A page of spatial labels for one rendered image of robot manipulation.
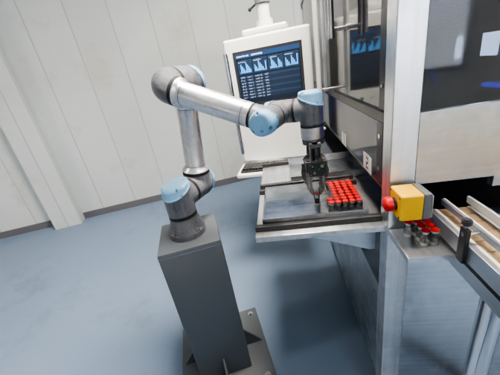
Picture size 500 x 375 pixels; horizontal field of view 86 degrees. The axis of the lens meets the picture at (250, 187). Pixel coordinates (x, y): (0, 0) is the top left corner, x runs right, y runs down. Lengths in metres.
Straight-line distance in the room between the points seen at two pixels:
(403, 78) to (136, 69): 3.06
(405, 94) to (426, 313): 0.75
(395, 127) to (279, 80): 1.04
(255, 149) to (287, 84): 0.45
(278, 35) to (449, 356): 1.66
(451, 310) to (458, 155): 0.56
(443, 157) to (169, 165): 3.16
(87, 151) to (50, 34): 1.21
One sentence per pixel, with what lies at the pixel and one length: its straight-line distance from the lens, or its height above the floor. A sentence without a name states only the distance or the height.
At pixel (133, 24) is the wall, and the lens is 3.55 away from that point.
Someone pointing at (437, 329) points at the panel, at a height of 0.44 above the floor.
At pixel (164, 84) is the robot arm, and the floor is 1.38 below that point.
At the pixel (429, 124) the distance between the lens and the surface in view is 0.82.
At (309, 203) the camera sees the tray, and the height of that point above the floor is 0.88.
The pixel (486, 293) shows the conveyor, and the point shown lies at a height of 0.87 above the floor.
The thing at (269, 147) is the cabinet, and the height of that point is 0.89.
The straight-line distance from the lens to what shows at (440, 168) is 0.88.
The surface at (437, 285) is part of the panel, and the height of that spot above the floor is 0.64.
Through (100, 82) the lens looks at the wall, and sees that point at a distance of 3.58.
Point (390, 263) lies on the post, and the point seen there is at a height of 0.75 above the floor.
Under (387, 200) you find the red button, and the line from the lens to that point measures 0.78.
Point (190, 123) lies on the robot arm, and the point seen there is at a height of 1.22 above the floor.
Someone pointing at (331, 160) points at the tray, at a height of 0.88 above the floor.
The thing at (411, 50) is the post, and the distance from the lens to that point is 0.78.
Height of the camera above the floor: 1.37
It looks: 23 degrees down
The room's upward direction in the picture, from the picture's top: 10 degrees counter-clockwise
